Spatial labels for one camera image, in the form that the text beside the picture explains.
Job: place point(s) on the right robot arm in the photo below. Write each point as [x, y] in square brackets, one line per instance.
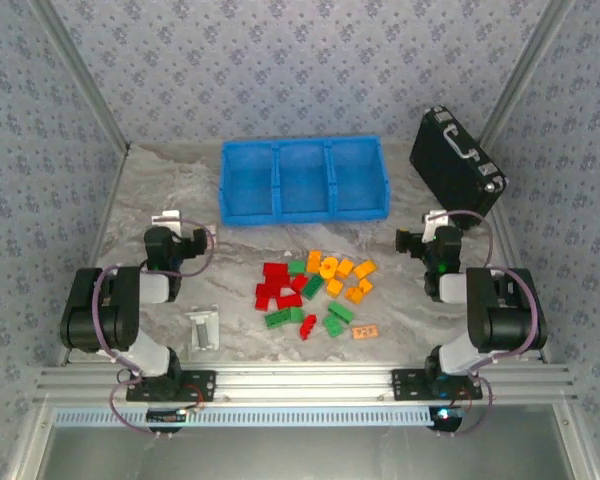
[505, 320]

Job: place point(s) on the small orange tag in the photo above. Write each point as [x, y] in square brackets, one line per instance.
[364, 331]

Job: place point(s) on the blue three-compartment plastic bin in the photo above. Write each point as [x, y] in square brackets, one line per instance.
[250, 215]

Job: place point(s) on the black controller board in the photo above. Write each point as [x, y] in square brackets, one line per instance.
[445, 416]
[167, 415]

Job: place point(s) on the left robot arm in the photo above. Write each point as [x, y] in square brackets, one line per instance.
[100, 320]

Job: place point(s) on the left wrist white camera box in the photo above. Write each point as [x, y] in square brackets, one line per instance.
[166, 218]

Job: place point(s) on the red stepped lego brick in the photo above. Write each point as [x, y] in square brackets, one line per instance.
[307, 326]

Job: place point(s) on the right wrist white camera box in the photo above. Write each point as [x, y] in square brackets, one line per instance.
[432, 219]

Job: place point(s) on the large red lego brick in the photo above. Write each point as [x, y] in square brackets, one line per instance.
[275, 270]

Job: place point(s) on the aluminium frame leg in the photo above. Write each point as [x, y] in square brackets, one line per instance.
[577, 445]
[32, 445]

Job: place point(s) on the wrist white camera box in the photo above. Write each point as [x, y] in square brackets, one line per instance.
[432, 219]
[166, 218]

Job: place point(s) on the white grey metal bracket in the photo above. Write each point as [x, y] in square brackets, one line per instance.
[202, 335]

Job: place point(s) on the aluminium front frame rail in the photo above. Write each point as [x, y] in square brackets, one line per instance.
[300, 382]

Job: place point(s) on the small red lego brick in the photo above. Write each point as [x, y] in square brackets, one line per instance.
[262, 302]

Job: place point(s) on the orange round lego piece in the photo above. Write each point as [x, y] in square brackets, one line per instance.
[328, 266]

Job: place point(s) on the aluminium table side rail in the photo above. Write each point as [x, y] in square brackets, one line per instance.
[506, 240]
[111, 200]

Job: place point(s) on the small green lego brick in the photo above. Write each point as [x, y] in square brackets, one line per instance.
[296, 314]

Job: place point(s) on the orange lego brick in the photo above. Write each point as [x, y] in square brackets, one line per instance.
[334, 286]
[353, 295]
[365, 285]
[344, 268]
[365, 269]
[313, 261]

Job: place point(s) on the aluminium frame post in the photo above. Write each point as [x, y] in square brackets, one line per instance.
[84, 75]
[524, 75]

